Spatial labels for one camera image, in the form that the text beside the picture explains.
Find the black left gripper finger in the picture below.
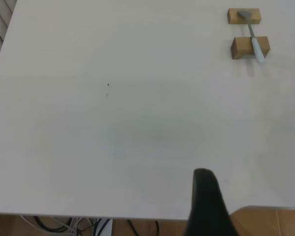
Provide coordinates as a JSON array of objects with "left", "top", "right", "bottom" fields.
[{"left": 183, "top": 168, "right": 239, "bottom": 236}]

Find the spoon with pale blue handle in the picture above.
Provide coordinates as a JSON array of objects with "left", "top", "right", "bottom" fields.
[{"left": 237, "top": 10, "right": 266, "bottom": 64}]

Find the white power strip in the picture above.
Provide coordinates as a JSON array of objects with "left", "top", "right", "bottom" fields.
[{"left": 92, "top": 218, "right": 114, "bottom": 236}]

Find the arched wooden block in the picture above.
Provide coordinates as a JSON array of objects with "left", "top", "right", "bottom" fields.
[{"left": 230, "top": 36, "right": 271, "bottom": 60}]

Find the flat rectangular wooden block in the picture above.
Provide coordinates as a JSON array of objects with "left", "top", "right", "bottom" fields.
[{"left": 227, "top": 8, "right": 261, "bottom": 25}]

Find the black cable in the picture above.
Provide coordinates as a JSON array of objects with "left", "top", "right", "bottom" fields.
[
  {"left": 126, "top": 219, "right": 161, "bottom": 236},
  {"left": 33, "top": 215, "right": 72, "bottom": 233}
]

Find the white cable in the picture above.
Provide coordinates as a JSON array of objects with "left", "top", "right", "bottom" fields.
[{"left": 20, "top": 215, "right": 77, "bottom": 234}]

